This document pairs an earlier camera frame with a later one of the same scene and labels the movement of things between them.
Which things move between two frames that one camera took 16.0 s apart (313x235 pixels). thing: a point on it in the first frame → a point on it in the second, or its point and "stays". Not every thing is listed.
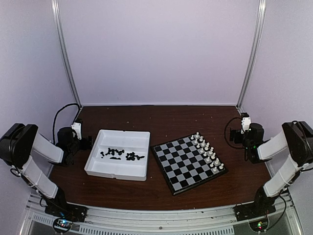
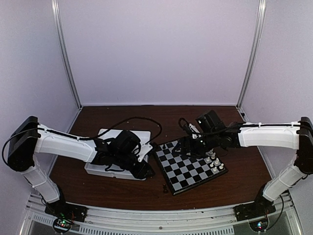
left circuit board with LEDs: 62,225 stays
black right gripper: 237,140 → 183,142
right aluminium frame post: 254,58 stays
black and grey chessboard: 188,163 stays
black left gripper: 84,146 → 140,173
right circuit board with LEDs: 259,225 stays
